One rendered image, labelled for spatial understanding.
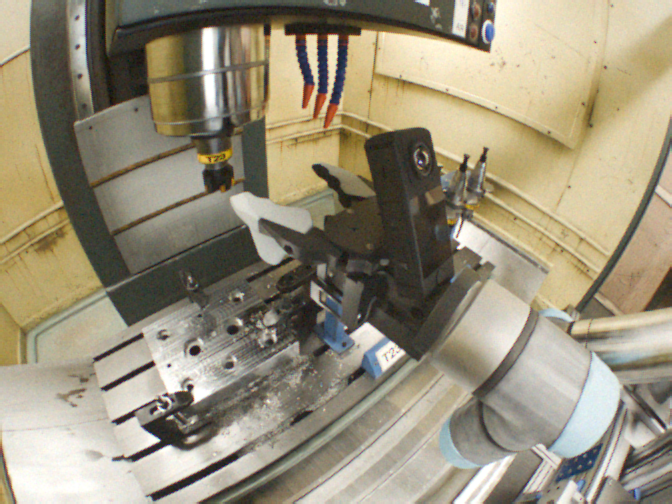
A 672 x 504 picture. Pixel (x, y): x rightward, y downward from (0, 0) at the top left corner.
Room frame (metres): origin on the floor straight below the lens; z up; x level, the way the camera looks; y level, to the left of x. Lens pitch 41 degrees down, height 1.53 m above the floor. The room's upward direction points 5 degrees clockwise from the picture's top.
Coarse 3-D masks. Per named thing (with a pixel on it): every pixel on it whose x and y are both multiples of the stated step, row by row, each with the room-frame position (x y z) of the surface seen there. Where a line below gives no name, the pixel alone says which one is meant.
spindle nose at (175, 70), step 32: (192, 32) 0.29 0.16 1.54; (224, 32) 0.30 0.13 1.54; (256, 32) 0.33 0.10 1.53; (160, 64) 0.29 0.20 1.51; (192, 64) 0.29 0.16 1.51; (224, 64) 0.30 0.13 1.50; (256, 64) 0.34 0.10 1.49; (160, 96) 0.29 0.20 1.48; (192, 96) 0.29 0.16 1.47; (224, 96) 0.30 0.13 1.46; (256, 96) 0.33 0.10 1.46; (160, 128) 0.30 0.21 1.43; (192, 128) 0.29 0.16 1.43; (224, 128) 0.30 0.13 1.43
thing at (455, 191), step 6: (456, 174) 0.55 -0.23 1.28; (462, 174) 0.55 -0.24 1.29; (456, 180) 0.55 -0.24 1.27; (462, 180) 0.54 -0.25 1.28; (450, 186) 0.55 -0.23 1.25; (456, 186) 0.54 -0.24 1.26; (462, 186) 0.54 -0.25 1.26; (450, 192) 0.55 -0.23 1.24; (456, 192) 0.54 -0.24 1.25; (462, 192) 0.54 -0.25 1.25; (450, 198) 0.54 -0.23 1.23; (456, 198) 0.54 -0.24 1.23; (462, 198) 0.54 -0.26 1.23
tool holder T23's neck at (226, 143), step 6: (222, 138) 0.35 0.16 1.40; (228, 138) 0.36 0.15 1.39; (198, 144) 0.34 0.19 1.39; (204, 144) 0.34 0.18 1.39; (210, 144) 0.34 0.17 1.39; (216, 144) 0.34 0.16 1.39; (222, 144) 0.35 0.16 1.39; (228, 144) 0.36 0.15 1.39; (198, 150) 0.34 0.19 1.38; (204, 150) 0.34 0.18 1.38; (210, 150) 0.34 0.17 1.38; (216, 150) 0.34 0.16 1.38; (222, 150) 0.35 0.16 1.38; (216, 162) 0.34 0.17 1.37
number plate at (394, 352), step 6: (390, 342) 0.36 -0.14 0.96; (384, 348) 0.35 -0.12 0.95; (390, 348) 0.35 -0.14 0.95; (396, 348) 0.36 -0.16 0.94; (378, 354) 0.33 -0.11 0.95; (384, 354) 0.34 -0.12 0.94; (390, 354) 0.34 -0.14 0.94; (396, 354) 0.35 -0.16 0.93; (402, 354) 0.36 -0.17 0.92; (378, 360) 0.33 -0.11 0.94; (384, 360) 0.33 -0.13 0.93; (390, 360) 0.33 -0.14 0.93; (384, 366) 0.32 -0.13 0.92
